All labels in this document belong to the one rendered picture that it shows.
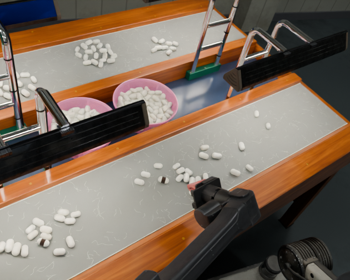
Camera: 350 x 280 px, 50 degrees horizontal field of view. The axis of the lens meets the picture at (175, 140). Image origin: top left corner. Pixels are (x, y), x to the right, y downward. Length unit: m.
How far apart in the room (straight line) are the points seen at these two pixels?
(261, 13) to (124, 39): 1.99
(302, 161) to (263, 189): 0.24
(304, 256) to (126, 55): 1.13
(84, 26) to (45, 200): 0.94
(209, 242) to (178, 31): 1.37
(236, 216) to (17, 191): 0.68
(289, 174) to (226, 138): 0.28
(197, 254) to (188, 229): 0.39
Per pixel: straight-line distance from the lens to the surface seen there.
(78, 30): 1.88
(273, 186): 1.43
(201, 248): 0.85
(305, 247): 1.32
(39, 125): 1.15
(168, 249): 1.18
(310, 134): 1.73
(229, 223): 0.91
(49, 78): 1.65
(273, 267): 1.52
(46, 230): 1.20
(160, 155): 1.40
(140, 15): 2.05
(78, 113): 1.53
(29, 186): 1.28
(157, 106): 1.57
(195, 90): 1.79
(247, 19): 3.62
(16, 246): 1.19
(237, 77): 1.25
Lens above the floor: 1.82
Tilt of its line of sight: 48 degrees down
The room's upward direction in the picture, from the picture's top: 16 degrees clockwise
